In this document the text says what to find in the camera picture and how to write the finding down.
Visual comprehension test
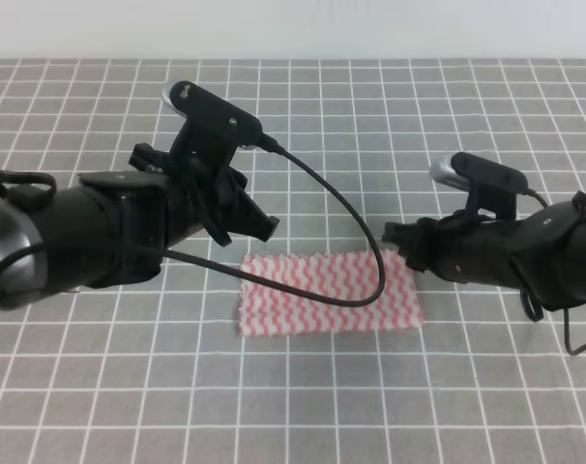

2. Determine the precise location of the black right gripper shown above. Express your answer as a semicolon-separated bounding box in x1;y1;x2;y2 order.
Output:
382;218;515;285

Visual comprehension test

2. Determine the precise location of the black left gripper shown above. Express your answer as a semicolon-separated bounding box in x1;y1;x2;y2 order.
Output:
130;143;279;246

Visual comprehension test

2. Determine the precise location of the pink wavy striped towel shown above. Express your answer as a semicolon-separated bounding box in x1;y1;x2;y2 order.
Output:
237;249;425;338

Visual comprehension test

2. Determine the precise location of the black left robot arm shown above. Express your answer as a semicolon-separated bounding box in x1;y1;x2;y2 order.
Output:
0;144;278;309

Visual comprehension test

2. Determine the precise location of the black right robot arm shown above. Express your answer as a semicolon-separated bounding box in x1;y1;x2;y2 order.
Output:
382;191;586;310

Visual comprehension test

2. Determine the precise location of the black left camera cable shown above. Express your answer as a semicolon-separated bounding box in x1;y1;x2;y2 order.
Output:
147;134;385;307

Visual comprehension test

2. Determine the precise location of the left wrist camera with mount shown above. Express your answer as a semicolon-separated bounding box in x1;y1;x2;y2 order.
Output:
161;80;263;167

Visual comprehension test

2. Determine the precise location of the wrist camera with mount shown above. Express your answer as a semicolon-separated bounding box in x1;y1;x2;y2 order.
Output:
161;80;263;167
429;152;529;220

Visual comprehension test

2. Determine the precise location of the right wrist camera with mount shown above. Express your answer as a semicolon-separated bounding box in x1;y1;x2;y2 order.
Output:
429;152;529;220

